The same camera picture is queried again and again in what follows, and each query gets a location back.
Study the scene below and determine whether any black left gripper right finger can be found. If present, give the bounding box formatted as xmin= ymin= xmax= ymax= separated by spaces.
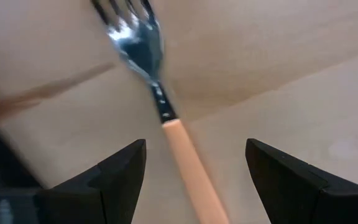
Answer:
xmin=246 ymin=138 xmax=358 ymax=224

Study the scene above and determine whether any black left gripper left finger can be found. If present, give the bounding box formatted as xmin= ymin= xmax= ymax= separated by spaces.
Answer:
xmin=0 ymin=138 xmax=147 ymax=224

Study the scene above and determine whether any fork with peach handle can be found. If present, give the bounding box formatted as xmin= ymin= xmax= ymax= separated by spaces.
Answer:
xmin=90 ymin=0 xmax=231 ymax=224

